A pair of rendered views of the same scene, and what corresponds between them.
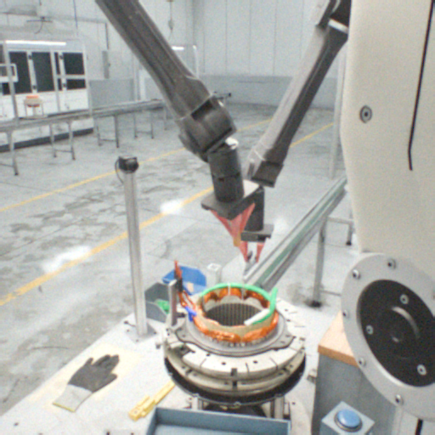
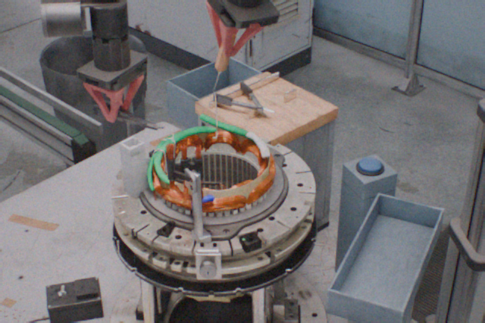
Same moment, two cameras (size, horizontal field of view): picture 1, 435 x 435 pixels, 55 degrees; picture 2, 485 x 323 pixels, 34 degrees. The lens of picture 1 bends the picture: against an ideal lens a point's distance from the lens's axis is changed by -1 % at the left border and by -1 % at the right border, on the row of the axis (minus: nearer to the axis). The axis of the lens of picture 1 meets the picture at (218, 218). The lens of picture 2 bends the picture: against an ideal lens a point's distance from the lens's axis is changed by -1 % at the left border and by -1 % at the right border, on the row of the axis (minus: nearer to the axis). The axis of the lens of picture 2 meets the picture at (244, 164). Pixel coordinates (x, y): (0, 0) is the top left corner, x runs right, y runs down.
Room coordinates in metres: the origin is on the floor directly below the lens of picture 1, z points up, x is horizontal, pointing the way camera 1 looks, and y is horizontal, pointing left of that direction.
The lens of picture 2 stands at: (0.47, 0.93, 1.82)
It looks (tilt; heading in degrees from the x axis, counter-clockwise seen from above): 34 degrees down; 286
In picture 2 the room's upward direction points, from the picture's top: straight up
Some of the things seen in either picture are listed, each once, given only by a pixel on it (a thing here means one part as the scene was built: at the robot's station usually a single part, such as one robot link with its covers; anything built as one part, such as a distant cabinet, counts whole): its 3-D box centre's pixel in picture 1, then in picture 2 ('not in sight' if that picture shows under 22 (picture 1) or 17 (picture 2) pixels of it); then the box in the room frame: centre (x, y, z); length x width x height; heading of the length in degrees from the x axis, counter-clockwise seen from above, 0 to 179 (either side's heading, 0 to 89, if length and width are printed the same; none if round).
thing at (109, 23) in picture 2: (251, 197); (104, 16); (0.99, -0.08, 1.34); 0.07 x 0.06 x 0.07; 25
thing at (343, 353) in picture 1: (370, 339); (266, 110); (0.80, -0.35, 1.05); 0.20 x 0.19 x 0.02; 148
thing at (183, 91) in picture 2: not in sight; (216, 136); (0.94, -0.44, 0.92); 0.17 x 0.11 x 0.28; 58
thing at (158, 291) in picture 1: (164, 303); not in sight; (1.33, 0.20, 0.82); 0.16 x 0.14 x 0.07; 62
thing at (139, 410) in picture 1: (161, 390); not in sight; (0.92, 0.16, 0.80); 0.22 x 0.04 x 0.03; 146
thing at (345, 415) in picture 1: (348, 418); (370, 164); (0.59, -0.24, 1.04); 0.04 x 0.04 x 0.01
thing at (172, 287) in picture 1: (174, 307); (199, 206); (0.78, 0.10, 1.15); 0.03 x 0.02 x 0.12; 139
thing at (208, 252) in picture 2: (166, 342); (208, 261); (0.77, 0.11, 1.07); 0.04 x 0.02 x 0.05; 15
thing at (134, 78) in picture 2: (252, 245); (115, 92); (0.99, -0.09, 1.21); 0.07 x 0.07 x 0.09; 75
